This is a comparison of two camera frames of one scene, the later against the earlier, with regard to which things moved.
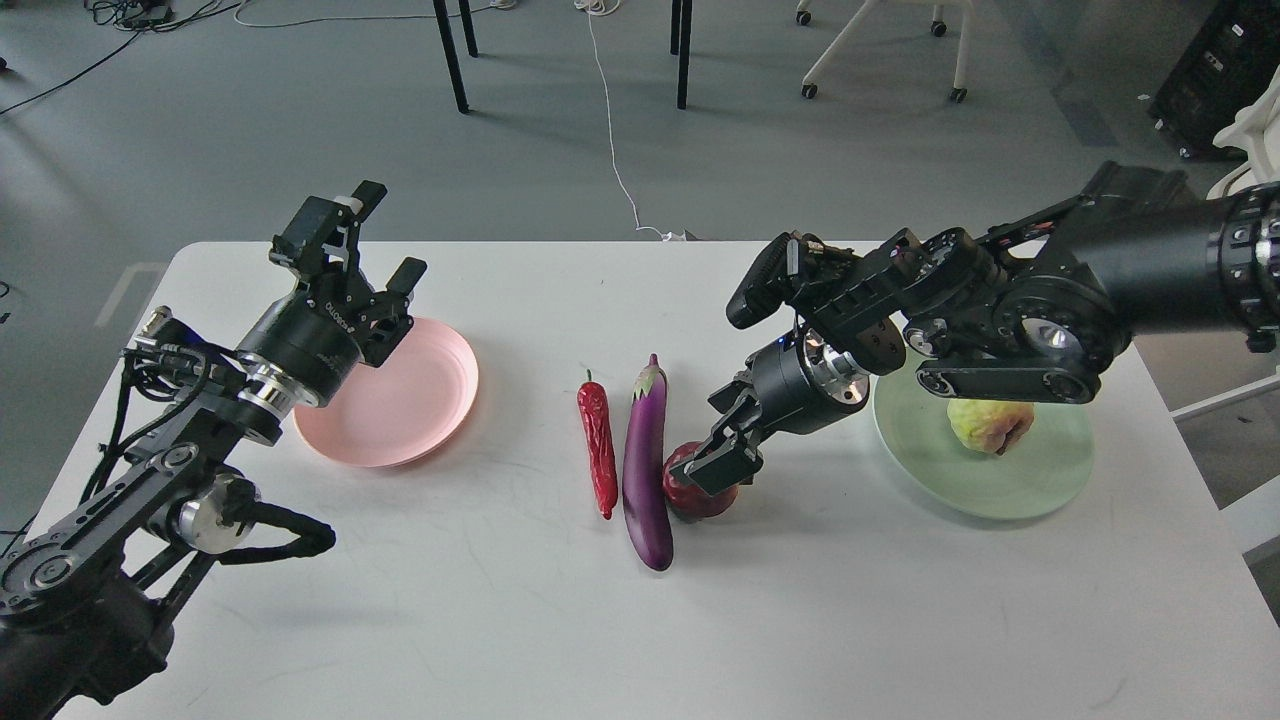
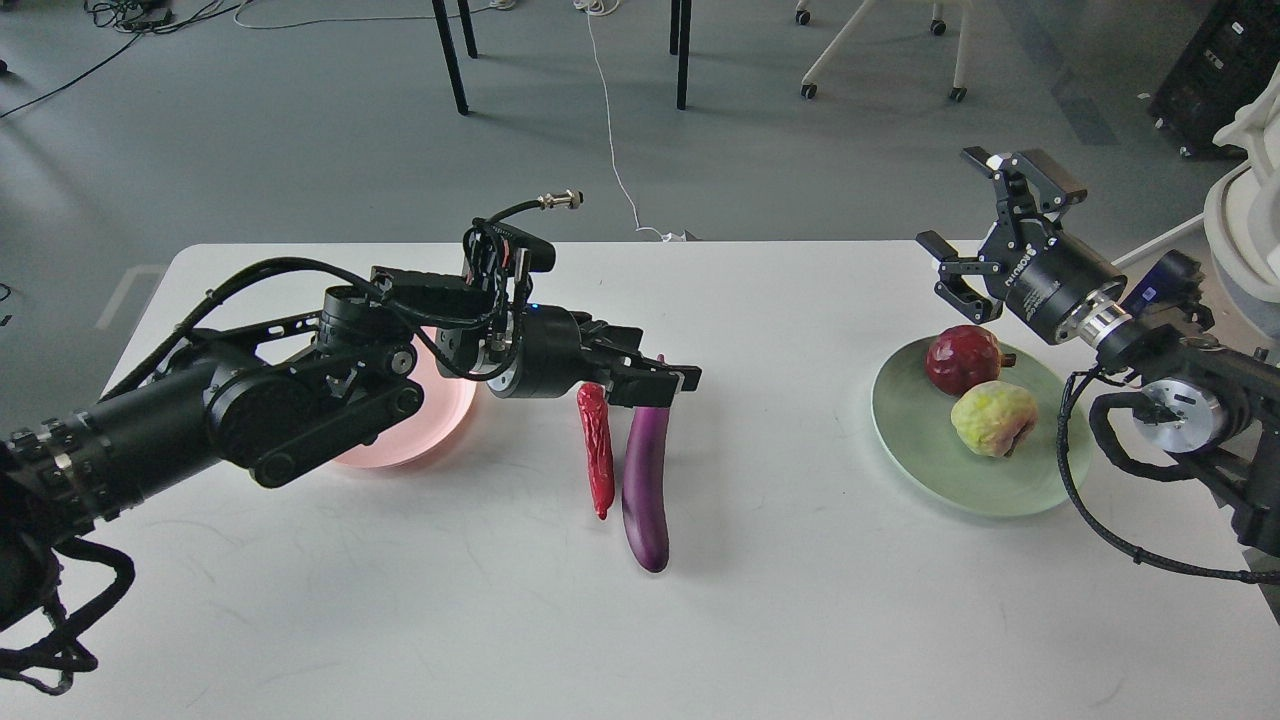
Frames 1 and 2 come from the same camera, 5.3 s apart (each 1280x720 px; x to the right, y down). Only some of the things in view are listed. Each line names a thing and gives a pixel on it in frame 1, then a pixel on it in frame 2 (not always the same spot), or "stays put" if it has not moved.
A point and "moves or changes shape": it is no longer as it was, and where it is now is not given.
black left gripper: (310, 340) to (549, 362)
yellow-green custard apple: (990, 425) stays put
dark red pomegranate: (687, 502) moves or changes shape
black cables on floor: (139, 16) stays put
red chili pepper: (593, 400) stays put
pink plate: (407, 409) stays put
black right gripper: (800, 383) to (1049, 278)
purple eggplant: (646, 498) stays put
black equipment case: (1224, 67) stays put
